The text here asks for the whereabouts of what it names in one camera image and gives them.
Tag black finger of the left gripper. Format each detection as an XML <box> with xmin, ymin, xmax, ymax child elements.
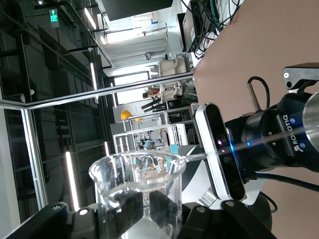
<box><xmin>282</xmin><ymin>62</ymin><xmax>319</xmax><ymax>95</ymax></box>

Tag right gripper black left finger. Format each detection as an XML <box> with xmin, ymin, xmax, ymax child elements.
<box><xmin>0</xmin><ymin>191</ymin><xmax>145</xmax><ymax>239</ymax></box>

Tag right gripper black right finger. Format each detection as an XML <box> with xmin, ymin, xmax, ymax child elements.
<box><xmin>149</xmin><ymin>190</ymin><xmax>276</xmax><ymax>239</ymax></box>

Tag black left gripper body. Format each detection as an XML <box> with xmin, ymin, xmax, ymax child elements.
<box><xmin>224</xmin><ymin>92</ymin><xmax>319</xmax><ymax>173</ymax></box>

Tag clear glass beaker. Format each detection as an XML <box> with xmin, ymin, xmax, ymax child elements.
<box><xmin>89</xmin><ymin>150</ymin><xmax>188</xmax><ymax>239</ymax></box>

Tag beige chair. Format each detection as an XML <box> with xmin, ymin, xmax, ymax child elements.
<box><xmin>159</xmin><ymin>83</ymin><xmax>186</xmax><ymax>103</ymax></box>
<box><xmin>157</xmin><ymin>58</ymin><xmax>188</xmax><ymax>75</ymax></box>

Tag large yellow hard hat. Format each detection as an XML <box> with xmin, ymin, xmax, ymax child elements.
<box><xmin>120</xmin><ymin>110</ymin><xmax>134</xmax><ymax>121</ymax></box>

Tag black computer box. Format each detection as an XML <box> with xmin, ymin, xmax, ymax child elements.
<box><xmin>176</xmin><ymin>12</ymin><xmax>199</xmax><ymax>53</ymax></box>

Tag seated person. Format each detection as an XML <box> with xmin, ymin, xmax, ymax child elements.
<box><xmin>142</xmin><ymin>86</ymin><xmax>161</xmax><ymax>100</ymax></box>

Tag green exit sign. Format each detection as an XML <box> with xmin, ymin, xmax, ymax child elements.
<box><xmin>48</xmin><ymin>8</ymin><xmax>60</xmax><ymax>28</ymax></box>

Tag gripper cable with beige connector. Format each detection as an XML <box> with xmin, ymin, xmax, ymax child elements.
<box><xmin>246</xmin><ymin>76</ymin><xmax>271</xmax><ymax>112</ymax></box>

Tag black left camera cable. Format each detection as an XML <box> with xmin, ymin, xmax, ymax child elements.
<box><xmin>243</xmin><ymin>171</ymin><xmax>319</xmax><ymax>193</ymax></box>

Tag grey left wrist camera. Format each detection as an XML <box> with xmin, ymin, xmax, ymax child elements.
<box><xmin>194</xmin><ymin>102</ymin><xmax>248</xmax><ymax>202</ymax></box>

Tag tangled black cables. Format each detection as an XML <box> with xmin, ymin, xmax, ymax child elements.
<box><xmin>186</xmin><ymin>0</ymin><xmax>241</xmax><ymax>58</ymax></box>

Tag aluminium frame post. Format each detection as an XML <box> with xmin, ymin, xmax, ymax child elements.
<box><xmin>0</xmin><ymin>73</ymin><xmax>195</xmax><ymax>111</ymax></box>

